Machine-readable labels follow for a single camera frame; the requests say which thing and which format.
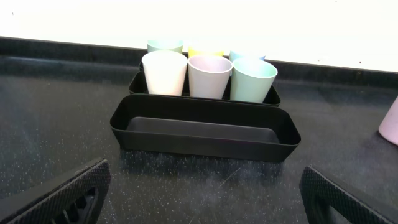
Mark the black tray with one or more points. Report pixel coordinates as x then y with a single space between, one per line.
202 146
136 85

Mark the green cup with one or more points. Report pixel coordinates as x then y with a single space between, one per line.
250 82
164 46

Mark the white cup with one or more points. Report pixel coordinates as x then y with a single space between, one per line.
164 74

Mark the grey cup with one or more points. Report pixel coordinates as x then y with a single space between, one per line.
208 79

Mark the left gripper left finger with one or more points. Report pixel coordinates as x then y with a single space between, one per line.
53 199

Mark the yellow cup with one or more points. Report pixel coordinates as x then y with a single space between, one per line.
205 51

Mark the blue cup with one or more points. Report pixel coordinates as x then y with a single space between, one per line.
245 55

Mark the pink cup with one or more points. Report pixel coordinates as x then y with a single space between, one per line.
391 124

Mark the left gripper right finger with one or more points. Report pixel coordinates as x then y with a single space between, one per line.
335 199

